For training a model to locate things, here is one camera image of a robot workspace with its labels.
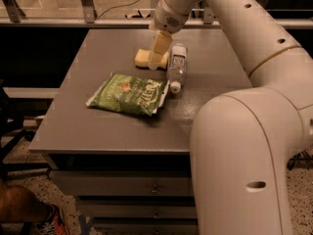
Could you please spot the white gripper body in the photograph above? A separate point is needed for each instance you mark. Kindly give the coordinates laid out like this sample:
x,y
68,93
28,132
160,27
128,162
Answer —
x,y
166,20

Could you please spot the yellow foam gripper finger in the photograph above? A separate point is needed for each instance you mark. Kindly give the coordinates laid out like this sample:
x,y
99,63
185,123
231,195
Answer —
x,y
160,44

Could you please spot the yellow sponge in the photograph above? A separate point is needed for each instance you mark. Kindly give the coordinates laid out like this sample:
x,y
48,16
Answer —
x,y
145,59

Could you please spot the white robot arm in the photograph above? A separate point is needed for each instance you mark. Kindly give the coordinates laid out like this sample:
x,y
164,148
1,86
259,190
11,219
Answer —
x,y
241,141

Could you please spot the clear plastic water bottle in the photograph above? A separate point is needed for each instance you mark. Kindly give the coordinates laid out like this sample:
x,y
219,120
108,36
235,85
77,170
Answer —
x,y
177,67

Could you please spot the green chip bag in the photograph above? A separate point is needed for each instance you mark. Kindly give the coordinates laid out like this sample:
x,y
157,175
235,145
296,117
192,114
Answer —
x,y
123,93

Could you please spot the grey drawer cabinet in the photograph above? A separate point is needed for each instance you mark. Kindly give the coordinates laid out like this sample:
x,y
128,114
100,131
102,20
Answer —
x,y
74,137

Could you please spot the top grey drawer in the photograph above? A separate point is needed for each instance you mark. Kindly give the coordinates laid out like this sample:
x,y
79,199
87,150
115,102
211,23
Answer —
x,y
123,183

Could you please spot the grey drawer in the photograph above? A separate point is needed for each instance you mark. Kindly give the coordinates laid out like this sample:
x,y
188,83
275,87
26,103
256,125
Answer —
x,y
144,226
150,208
123,183

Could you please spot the middle grey drawer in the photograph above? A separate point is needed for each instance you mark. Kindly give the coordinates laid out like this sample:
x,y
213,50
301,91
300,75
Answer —
x,y
150,208

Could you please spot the bottom grey drawer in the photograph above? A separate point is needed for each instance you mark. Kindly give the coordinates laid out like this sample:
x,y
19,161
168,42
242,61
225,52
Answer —
x,y
144,226

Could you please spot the orange grey sneaker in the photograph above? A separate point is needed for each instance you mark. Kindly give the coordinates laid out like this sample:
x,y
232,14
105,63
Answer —
x,y
54,223

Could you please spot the person's bare leg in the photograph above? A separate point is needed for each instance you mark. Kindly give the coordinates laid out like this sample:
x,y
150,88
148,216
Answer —
x,y
19,205

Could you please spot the metal guard rail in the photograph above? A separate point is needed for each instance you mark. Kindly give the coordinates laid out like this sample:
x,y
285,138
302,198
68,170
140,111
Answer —
x,y
291,14

